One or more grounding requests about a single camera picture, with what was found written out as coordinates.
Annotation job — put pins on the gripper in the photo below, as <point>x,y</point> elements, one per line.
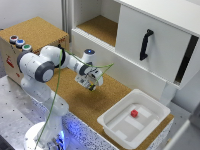
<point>89,77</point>

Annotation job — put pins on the white sliding door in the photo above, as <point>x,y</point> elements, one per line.
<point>160,43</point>

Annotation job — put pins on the blue button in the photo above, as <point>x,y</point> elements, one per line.
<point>20,42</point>

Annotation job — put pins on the green button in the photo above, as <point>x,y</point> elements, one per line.
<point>26,47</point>

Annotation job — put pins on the white plastic box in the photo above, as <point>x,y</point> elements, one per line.
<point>146,128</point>

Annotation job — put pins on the white cabinet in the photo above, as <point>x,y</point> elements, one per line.
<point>100,50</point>

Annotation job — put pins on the red button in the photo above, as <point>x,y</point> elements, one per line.
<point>13,38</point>

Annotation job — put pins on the pink block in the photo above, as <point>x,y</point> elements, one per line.
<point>134,113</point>

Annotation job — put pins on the yellow block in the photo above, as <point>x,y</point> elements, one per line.
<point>92,87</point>

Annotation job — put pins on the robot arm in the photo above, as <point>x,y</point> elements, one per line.
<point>35,66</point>

